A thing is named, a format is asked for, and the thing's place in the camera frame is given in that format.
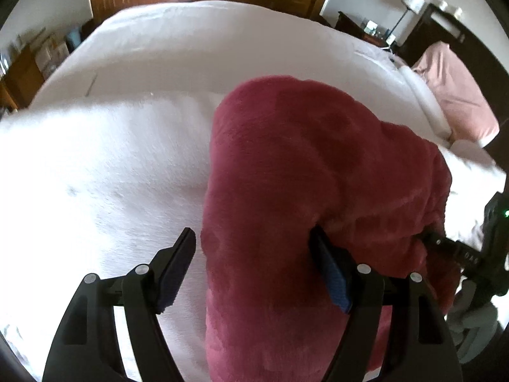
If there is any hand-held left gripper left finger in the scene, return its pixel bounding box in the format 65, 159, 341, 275
42, 227, 197, 382

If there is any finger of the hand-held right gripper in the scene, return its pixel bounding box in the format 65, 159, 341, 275
419, 233, 485, 278

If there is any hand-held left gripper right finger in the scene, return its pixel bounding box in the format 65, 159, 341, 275
308, 227, 464, 382

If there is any red fleece blanket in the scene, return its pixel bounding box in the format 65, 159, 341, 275
201, 75, 464, 382

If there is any white fleece blanket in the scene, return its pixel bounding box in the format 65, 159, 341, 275
0, 97, 507, 382

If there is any pink pillow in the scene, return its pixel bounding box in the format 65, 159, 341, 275
411, 41, 500, 148

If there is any dark wooden headboard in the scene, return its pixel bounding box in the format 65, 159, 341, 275
398, 2, 509, 168

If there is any white bed sheet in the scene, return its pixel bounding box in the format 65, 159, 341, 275
28, 0, 454, 144

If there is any dark wooden nightstand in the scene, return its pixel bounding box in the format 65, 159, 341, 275
338, 11, 398, 48

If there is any white shade table lamp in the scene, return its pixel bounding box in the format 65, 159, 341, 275
387, 0, 424, 44

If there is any wooden dresser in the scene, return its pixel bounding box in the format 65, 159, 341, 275
0, 44, 44, 112

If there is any cardboard box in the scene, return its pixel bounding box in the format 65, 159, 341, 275
35, 34, 71, 81

